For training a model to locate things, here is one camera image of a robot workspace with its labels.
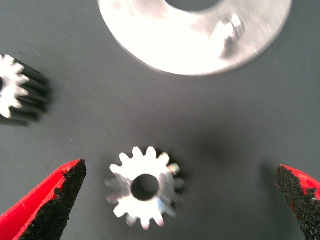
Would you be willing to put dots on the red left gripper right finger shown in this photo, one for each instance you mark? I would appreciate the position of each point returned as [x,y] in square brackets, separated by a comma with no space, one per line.
[305,207]

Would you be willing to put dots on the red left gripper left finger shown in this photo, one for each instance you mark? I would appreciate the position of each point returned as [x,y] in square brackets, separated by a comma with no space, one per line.
[32,215]

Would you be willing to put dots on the round metal carrier plate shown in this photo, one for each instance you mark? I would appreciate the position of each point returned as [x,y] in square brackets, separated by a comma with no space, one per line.
[162,45]

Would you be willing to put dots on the small steel spur gear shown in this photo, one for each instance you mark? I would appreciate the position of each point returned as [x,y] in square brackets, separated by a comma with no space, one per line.
[12,80]
[122,197]

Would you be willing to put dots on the dark grey table cloth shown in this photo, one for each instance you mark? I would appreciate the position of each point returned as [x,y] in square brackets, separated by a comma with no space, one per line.
[100,112]

